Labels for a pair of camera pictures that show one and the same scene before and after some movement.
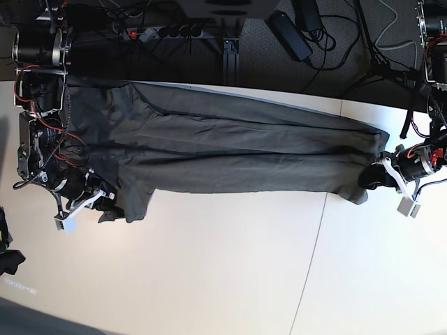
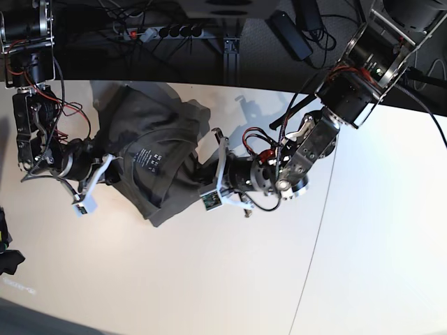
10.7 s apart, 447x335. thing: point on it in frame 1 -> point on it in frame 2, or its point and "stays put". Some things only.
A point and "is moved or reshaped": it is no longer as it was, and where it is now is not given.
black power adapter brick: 289,33 stays put
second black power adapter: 307,15 stays put
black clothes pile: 10,259 stays put
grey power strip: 138,34 stays put
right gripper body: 411,165 -> 239,175
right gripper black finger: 376,174 -> 207,173
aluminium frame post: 231,61 stays put
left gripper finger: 112,214 -> 112,174
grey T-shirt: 138,138 is moved or reshaped
